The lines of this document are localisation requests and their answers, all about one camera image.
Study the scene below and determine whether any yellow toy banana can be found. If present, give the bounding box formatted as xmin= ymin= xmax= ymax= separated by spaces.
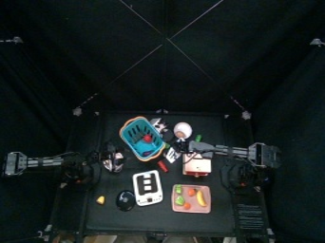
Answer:
xmin=195 ymin=190 xmax=208 ymax=208

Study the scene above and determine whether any pink toy tray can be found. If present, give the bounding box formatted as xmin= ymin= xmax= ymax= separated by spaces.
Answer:
xmin=170 ymin=184 xmax=212 ymax=215

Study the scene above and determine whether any black and white cow toy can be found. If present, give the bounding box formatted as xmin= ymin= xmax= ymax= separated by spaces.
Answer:
xmin=148 ymin=118 xmax=170 ymax=134

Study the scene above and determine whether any white oval toy dish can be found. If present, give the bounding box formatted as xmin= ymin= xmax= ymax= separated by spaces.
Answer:
xmin=172 ymin=121 xmax=194 ymax=140

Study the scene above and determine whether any red toy cylinder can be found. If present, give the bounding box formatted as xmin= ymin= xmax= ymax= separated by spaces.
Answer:
xmin=158 ymin=159 xmax=170 ymax=174

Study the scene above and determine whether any teal basket with orange rim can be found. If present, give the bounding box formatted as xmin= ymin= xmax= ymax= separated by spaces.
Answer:
xmin=117 ymin=116 xmax=167 ymax=162

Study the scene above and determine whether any white toy scale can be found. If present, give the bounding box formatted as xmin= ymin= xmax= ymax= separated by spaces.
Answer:
xmin=132 ymin=169 xmax=164 ymax=207

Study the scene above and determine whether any wooden box with red panel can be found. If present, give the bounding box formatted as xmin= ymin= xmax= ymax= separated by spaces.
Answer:
xmin=182 ymin=153 xmax=212 ymax=178

